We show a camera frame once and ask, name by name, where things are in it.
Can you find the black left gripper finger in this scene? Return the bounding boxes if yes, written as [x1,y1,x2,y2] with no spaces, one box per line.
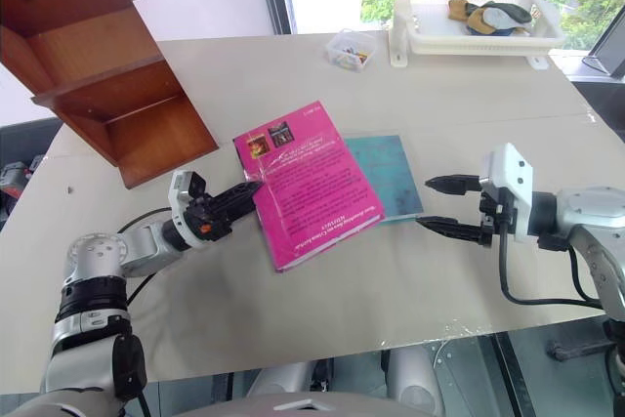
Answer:
[226,195,259,226]
[218,180,266,204]

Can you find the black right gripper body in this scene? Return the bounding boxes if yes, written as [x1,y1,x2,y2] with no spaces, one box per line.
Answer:
[476,186,515,249]

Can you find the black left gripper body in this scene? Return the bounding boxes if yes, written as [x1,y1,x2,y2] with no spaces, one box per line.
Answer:
[187,188,236,238]

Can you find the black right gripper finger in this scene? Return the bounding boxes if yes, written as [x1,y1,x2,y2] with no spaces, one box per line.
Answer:
[423,173,483,195]
[415,215,483,243]

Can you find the pink paperback book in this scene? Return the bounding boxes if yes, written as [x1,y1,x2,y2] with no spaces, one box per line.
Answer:
[231,100,388,274]

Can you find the teal thin book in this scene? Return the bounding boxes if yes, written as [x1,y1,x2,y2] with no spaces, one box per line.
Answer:
[344,134,425,227]

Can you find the wooden bookshelf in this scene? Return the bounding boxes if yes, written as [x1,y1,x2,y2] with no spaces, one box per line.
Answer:
[0,0,221,190]

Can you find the white plastic basket rack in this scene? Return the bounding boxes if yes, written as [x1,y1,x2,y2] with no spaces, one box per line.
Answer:
[388,0,568,71]

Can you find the silver rounded robot leg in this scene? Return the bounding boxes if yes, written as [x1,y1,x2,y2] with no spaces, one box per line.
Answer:
[245,361,324,399]
[387,345,446,417]

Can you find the colourful small items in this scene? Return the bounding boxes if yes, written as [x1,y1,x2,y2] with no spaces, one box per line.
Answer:
[340,44,371,67]

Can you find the small clear plastic container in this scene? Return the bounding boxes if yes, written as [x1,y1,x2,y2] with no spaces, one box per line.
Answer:
[325,28,379,74]

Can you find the tan work glove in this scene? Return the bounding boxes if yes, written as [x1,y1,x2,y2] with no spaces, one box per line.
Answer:
[447,0,474,26]

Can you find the dark tablet on stand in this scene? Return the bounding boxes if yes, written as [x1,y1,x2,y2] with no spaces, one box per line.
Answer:
[580,20,625,82]

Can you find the grey red power tool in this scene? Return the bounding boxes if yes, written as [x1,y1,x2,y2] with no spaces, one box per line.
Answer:
[0,154,46,217]

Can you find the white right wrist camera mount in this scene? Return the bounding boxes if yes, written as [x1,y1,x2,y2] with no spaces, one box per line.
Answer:
[479,143,534,246]

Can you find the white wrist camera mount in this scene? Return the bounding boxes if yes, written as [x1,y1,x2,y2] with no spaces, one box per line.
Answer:
[167,169,233,251]
[479,143,534,246]

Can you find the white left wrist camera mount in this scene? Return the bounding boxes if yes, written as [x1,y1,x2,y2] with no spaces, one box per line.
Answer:
[167,169,233,251]

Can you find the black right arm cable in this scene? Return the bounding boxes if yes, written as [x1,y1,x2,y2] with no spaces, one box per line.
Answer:
[496,201,609,313]

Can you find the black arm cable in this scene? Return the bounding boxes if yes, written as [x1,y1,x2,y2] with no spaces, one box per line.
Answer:
[496,201,609,313]
[114,208,175,417]

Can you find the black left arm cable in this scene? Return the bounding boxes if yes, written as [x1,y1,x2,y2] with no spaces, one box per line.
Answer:
[114,208,175,417]

